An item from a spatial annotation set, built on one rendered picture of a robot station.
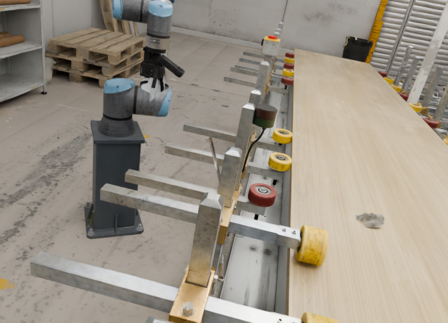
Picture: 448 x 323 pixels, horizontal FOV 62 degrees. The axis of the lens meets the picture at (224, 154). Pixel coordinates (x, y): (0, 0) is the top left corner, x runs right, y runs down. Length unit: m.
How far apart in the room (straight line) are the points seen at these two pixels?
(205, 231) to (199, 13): 8.72
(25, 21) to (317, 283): 3.90
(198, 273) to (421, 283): 0.54
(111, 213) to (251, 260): 1.14
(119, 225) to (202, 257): 1.67
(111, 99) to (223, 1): 7.32
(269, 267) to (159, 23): 0.96
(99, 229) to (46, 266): 1.57
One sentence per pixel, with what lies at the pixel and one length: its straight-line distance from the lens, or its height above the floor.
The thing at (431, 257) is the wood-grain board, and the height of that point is 0.90.
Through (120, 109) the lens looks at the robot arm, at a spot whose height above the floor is 0.75.
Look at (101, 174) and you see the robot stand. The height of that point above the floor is 0.39.
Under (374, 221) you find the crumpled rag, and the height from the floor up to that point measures 0.92.
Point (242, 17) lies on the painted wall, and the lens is 9.06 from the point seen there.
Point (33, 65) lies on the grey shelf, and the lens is 4.38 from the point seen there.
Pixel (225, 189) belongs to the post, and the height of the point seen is 1.01.
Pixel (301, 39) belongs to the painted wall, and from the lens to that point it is 9.06.
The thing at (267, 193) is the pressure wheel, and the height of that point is 0.91.
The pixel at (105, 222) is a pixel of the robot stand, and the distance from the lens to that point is 2.25.
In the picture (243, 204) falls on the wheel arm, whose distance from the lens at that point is 1.10.
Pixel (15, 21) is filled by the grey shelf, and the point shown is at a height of 0.69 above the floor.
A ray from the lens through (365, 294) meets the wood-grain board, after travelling 0.88.
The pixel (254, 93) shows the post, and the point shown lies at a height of 1.11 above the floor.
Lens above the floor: 1.45
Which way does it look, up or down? 26 degrees down
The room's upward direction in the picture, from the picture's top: 11 degrees clockwise
